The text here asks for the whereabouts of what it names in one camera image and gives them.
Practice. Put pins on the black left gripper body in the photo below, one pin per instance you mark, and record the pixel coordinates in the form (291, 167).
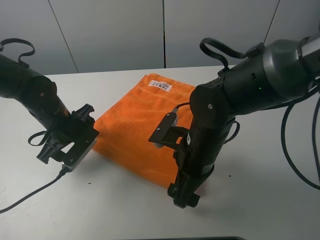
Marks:
(68, 129)

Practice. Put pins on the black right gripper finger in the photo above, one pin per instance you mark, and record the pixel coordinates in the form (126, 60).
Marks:
(182, 191)

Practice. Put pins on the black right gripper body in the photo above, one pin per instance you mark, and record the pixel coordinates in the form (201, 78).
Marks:
(199, 152)

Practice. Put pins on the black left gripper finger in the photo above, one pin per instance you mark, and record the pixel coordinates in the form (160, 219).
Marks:
(83, 114)
(52, 149)

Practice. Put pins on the orange microfibre towel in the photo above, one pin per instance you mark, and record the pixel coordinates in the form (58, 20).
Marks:
(125, 128)

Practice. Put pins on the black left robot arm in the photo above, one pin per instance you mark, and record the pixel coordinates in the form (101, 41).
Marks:
(36, 92)

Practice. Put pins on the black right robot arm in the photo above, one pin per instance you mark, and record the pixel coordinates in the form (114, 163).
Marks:
(263, 77)

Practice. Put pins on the white towel label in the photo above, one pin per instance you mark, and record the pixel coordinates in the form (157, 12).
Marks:
(160, 85)

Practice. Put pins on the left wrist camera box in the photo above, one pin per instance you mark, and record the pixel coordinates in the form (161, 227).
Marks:
(81, 147)

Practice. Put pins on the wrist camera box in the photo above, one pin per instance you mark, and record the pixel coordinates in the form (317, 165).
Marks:
(166, 133)
(81, 147)

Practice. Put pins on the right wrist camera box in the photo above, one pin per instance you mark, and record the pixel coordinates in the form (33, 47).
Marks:
(166, 133)

